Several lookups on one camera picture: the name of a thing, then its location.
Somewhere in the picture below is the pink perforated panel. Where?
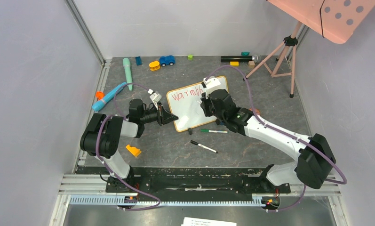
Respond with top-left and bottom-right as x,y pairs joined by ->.
269,0 -> 375,44

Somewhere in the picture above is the orange small toy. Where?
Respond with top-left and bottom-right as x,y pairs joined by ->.
95,91 -> 105,100

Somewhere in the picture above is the dark blue block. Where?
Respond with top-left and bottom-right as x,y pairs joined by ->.
135,56 -> 143,66

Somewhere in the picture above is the yellow framed whiteboard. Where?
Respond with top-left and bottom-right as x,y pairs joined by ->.
166,82 -> 216,132

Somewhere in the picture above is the blue toy car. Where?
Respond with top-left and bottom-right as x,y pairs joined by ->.
159,55 -> 176,67

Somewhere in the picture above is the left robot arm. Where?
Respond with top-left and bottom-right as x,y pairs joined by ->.
80,99 -> 179,192

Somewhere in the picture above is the orange lego brick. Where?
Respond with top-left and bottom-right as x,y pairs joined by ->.
250,109 -> 260,115

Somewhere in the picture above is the blue toy crayon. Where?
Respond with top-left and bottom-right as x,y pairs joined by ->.
91,82 -> 126,112

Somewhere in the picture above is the orange wedge toy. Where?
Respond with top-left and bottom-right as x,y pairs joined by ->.
126,145 -> 142,158

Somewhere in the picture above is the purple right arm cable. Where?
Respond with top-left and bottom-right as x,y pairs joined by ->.
205,65 -> 348,212

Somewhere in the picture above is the wooden block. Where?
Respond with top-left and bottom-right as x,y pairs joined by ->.
248,61 -> 256,69

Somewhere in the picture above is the white paper sheet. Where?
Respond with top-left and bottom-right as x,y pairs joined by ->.
181,217 -> 237,226

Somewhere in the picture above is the black capped marker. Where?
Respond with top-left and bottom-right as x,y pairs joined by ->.
190,140 -> 218,153

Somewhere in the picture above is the green capped marker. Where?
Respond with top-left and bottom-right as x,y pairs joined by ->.
200,129 -> 228,134

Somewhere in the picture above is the black microphone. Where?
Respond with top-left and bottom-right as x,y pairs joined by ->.
221,55 -> 262,63

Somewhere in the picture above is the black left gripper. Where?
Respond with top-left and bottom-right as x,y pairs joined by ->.
139,101 -> 178,126

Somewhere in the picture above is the yellow block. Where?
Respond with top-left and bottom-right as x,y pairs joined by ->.
230,61 -> 239,67

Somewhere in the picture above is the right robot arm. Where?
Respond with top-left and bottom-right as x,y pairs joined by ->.
200,89 -> 336,192

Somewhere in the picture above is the pink tripod stand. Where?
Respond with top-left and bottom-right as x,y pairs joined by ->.
245,21 -> 303,98

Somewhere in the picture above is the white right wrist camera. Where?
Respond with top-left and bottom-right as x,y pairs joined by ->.
201,76 -> 222,99

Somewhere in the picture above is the mint green toy crayon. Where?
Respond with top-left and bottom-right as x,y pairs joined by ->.
122,57 -> 133,91

